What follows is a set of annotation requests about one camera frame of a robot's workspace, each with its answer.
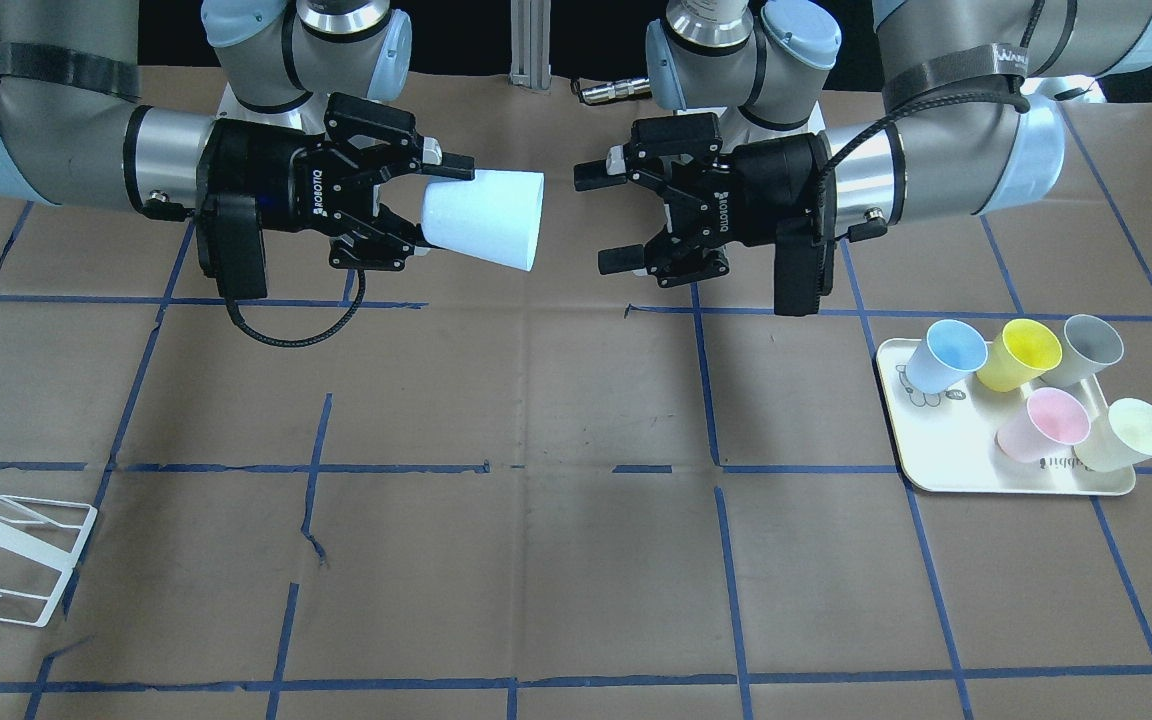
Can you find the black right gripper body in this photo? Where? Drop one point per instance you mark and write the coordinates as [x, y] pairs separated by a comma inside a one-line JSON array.
[[271, 165]]

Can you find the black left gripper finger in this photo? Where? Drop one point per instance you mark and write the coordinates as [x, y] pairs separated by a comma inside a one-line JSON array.
[[623, 259], [595, 175]]

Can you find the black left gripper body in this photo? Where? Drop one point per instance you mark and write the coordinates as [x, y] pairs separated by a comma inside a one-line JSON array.
[[771, 185]]

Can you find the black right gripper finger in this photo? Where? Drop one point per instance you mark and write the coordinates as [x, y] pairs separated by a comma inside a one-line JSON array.
[[433, 161], [389, 238]]

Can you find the light blue cup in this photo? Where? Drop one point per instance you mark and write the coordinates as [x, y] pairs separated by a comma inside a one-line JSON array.
[[494, 216]]

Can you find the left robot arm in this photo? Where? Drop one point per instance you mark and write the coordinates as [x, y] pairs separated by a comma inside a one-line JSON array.
[[957, 135]]

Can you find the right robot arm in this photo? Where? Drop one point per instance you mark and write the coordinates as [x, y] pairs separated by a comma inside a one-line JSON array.
[[317, 77]]

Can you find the blue cup on tray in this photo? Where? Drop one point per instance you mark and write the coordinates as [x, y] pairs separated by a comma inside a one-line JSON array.
[[950, 351]]

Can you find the yellow plastic cup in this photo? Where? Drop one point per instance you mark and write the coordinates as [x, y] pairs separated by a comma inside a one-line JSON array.
[[1023, 350]]

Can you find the grey plastic cup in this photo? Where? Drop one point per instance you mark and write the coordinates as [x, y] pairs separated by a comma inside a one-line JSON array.
[[1088, 344]]

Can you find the pink plastic cup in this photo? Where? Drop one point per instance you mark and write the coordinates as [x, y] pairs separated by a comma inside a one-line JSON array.
[[1049, 422]]

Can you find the pale green plastic cup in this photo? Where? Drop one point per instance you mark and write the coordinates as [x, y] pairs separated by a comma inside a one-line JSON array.
[[1119, 438]]

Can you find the cream plastic tray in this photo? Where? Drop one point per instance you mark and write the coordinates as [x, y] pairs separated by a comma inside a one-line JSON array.
[[947, 442]]

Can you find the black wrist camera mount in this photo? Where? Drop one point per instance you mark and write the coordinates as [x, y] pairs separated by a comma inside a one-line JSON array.
[[231, 250], [803, 271]]

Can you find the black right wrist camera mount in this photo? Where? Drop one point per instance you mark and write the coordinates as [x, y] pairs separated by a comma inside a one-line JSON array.
[[231, 250]]

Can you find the aluminium frame post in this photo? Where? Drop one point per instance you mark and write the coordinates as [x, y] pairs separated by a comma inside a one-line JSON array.
[[530, 44]]

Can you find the white wire cup rack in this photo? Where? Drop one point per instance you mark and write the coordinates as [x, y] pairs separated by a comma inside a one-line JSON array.
[[41, 543]]

